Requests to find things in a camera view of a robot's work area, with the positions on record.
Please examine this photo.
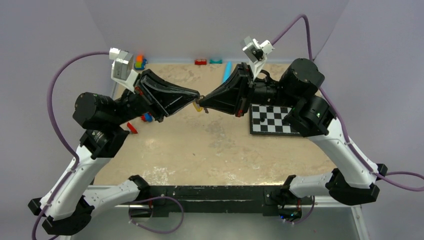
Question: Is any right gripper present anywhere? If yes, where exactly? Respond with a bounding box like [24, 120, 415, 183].
[198, 63, 297, 119]

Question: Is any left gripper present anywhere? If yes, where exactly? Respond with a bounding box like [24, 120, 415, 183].
[111, 68, 201, 126]

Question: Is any yellow tag keyring with keys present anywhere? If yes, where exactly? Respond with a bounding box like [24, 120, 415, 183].
[192, 95, 209, 114]

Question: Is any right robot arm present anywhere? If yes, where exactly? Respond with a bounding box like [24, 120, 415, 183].
[198, 58, 388, 206]

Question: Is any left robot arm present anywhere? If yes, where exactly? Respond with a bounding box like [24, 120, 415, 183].
[28, 70, 200, 236]

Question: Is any blue cylinder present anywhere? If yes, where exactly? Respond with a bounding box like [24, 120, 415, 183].
[222, 61, 232, 83]

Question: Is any colourful brick toy stack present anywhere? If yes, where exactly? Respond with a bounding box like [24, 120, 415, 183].
[140, 113, 153, 122]

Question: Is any teal brick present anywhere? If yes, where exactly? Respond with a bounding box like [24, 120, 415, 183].
[209, 58, 223, 65]

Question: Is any red brick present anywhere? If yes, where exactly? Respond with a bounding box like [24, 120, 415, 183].
[194, 58, 208, 66]

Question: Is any black white chessboard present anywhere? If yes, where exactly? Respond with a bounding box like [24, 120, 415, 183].
[249, 104, 301, 137]

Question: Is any red tipped tool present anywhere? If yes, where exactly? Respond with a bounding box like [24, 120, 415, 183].
[126, 122, 138, 134]

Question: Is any orange blue toy car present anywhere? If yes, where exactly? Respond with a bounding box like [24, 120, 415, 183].
[133, 54, 147, 71]

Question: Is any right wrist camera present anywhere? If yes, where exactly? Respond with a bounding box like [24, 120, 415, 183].
[240, 36, 275, 79]

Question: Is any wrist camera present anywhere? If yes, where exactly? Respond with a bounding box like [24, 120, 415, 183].
[240, 36, 275, 79]
[108, 47, 138, 93]

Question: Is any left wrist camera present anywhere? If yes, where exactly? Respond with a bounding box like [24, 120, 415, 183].
[108, 47, 138, 93]

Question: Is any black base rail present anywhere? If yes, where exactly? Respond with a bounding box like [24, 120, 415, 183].
[142, 185, 285, 217]

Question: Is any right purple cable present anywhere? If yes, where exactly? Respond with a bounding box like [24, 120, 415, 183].
[270, 14, 424, 192]

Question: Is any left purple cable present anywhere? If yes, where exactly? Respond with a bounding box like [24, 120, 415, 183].
[31, 51, 112, 240]

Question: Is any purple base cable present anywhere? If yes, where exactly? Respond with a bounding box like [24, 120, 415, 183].
[128, 196, 185, 234]

